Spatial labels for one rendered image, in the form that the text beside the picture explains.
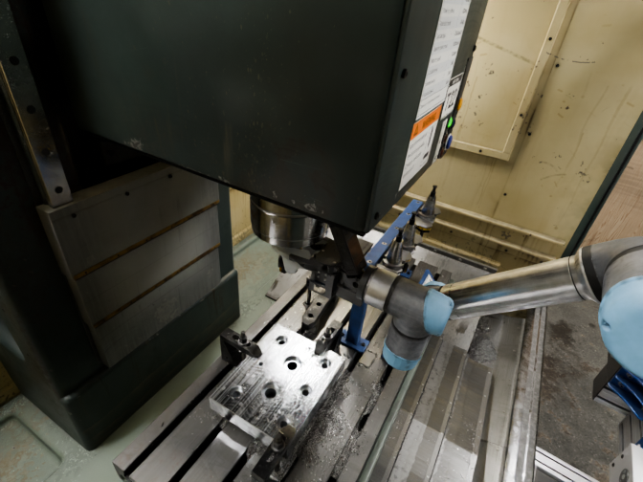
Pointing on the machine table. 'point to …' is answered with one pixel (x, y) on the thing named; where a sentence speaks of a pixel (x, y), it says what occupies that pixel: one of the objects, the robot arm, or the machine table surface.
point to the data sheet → (443, 54)
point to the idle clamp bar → (316, 313)
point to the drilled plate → (219, 400)
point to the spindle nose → (284, 225)
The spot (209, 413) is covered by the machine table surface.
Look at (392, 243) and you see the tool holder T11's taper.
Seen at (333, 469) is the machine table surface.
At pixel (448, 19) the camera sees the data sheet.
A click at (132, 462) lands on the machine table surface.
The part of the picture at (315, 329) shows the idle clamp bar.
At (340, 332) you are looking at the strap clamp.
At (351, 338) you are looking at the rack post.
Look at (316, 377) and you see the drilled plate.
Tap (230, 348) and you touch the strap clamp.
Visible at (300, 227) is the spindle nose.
